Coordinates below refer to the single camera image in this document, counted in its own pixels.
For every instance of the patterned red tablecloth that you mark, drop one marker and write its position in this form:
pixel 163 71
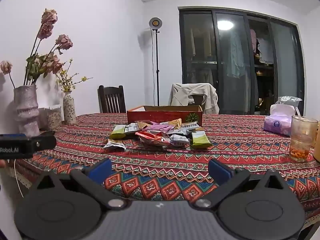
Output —
pixel 175 162

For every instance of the white straw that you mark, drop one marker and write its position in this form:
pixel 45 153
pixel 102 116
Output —
pixel 298 111

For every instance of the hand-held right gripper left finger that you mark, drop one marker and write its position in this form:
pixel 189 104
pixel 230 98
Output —
pixel 100 171

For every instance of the pile of snack packets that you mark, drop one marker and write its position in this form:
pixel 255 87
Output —
pixel 150 137

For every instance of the sliding glass door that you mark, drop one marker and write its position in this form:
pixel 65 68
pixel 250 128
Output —
pixel 200 55

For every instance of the red cardboard box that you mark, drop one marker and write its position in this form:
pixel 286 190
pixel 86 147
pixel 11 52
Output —
pixel 160 118

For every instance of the clear plastic bag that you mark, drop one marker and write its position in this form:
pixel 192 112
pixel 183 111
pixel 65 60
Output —
pixel 290 100

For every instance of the tall textured grey vase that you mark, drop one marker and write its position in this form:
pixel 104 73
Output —
pixel 26 110

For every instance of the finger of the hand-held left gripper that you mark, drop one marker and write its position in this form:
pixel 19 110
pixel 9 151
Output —
pixel 45 141

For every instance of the studio lamp on stand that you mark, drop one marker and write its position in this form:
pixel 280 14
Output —
pixel 155 22

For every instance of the pale blue hanging garment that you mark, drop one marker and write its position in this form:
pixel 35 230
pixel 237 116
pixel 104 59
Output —
pixel 236 55

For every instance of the glass cup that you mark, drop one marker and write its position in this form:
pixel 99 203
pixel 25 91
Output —
pixel 301 140

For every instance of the dried pink flowers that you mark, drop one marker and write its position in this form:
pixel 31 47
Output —
pixel 47 27

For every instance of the wooden chair under jacket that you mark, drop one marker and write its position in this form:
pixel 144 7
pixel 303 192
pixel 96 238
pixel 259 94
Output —
pixel 198 100

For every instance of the purple tissue pack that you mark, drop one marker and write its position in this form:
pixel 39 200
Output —
pixel 278 122

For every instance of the small floral vase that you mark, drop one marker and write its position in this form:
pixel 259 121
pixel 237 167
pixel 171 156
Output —
pixel 69 108

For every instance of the glass jar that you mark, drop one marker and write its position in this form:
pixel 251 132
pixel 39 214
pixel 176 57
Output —
pixel 53 118

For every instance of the dark wooden chair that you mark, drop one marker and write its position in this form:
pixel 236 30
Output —
pixel 112 100

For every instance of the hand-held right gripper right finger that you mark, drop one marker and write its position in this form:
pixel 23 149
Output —
pixel 220 172

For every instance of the yellow flower twigs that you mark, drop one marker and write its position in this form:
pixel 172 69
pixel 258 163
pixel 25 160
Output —
pixel 66 78

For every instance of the white hanging garment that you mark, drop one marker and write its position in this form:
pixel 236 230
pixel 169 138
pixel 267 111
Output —
pixel 266 51

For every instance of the beige jacket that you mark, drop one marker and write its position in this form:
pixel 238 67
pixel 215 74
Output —
pixel 180 95

